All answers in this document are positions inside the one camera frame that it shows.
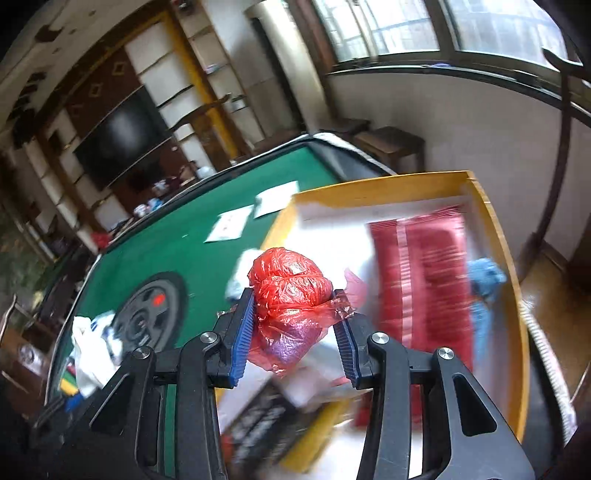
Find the dark wooden chair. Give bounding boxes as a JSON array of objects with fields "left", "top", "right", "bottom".
[{"left": 517, "top": 46, "right": 591, "bottom": 287}]

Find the red plastic bag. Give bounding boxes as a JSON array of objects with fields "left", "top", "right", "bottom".
[{"left": 247, "top": 247, "right": 368, "bottom": 379}]

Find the blue knit cloth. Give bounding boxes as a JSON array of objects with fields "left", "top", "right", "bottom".
[{"left": 466, "top": 257, "right": 509, "bottom": 365}]

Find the white corrugated hose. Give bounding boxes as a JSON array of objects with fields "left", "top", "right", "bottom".
[{"left": 519, "top": 300, "right": 580, "bottom": 430}]

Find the wooden stool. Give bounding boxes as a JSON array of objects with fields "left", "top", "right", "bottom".
[{"left": 353, "top": 126, "right": 426, "bottom": 174}]

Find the white cloth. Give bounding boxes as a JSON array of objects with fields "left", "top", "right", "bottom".
[{"left": 70, "top": 311, "right": 125, "bottom": 398}]

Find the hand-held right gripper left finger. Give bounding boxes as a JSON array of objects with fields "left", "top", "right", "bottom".
[{"left": 30, "top": 286, "right": 257, "bottom": 480}]

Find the white plastic packet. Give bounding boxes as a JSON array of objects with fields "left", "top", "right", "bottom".
[{"left": 224, "top": 249, "right": 259, "bottom": 308}]

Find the grey round table centre panel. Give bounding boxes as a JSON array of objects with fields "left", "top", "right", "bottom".
[{"left": 108, "top": 272, "right": 190, "bottom": 358}]

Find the white paper sheet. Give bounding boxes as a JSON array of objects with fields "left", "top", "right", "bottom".
[
  {"left": 254, "top": 181, "right": 301, "bottom": 219},
  {"left": 204, "top": 205, "right": 254, "bottom": 244}
]

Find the black snack packet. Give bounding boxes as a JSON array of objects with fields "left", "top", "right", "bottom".
[{"left": 222, "top": 381, "right": 333, "bottom": 472}]

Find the red foil packet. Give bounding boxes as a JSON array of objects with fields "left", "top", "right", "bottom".
[{"left": 367, "top": 205, "right": 476, "bottom": 430}]

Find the window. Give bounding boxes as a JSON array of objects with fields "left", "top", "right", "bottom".
[{"left": 311, "top": 0, "right": 583, "bottom": 100}]

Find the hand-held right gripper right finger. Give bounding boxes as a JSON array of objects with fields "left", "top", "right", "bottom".
[{"left": 332, "top": 288, "right": 536, "bottom": 480}]

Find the yellow tray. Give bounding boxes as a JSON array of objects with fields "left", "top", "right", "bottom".
[{"left": 217, "top": 170, "right": 531, "bottom": 474}]

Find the black television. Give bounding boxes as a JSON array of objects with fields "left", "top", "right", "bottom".
[{"left": 73, "top": 85, "right": 171, "bottom": 190}]

